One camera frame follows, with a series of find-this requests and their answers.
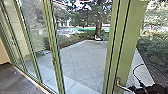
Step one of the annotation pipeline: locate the small white garden bench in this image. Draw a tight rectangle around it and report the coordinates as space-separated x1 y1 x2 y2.
94 34 103 42

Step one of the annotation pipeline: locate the large garden tree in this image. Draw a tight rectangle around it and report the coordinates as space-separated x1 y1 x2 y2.
71 0 114 38

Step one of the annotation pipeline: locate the silver door lever handle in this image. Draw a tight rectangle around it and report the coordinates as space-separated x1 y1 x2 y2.
51 57 58 68
114 77 132 93

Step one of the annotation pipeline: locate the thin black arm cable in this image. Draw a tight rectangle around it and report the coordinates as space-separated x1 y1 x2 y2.
132 63 149 88

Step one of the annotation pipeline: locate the green window wall frame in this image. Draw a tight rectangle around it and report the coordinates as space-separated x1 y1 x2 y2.
0 0 46 84

